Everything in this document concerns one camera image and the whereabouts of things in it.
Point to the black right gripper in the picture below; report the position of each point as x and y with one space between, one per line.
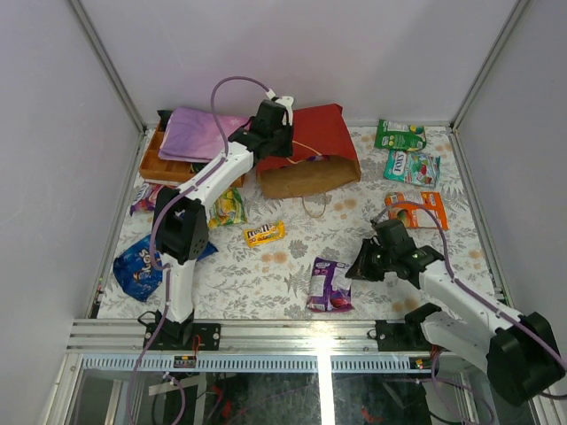
361 268

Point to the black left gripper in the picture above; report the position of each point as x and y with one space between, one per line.
280 144

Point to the purple white candy bag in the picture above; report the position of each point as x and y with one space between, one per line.
329 288

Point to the red paper bag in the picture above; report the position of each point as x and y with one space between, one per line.
323 157

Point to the orange snack packet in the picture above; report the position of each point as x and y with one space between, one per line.
414 209

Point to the yellow green Fox's candy bag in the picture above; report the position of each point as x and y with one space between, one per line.
227 209

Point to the yellow M&M's packet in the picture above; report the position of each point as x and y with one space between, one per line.
266 233

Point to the teal Fox's candy bag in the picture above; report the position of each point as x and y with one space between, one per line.
415 168

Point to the green candy packet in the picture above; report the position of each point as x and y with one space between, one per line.
394 136

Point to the pink purple Fox's candy bag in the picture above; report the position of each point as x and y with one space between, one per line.
145 199

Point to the blue Oreo snack bag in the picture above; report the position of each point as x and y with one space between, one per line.
138 278

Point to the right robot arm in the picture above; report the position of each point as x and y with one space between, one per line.
517 352

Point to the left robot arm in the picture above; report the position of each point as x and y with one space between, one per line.
179 232

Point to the dark patterned cloth at back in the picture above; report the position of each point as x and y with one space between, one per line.
164 116

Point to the wooden compartment tray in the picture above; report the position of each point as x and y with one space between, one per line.
161 171

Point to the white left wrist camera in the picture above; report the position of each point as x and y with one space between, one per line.
286 102

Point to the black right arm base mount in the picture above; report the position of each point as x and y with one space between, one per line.
399 336

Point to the aluminium front rail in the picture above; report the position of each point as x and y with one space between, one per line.
236 337

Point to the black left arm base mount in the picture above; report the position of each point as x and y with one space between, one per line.
167 335

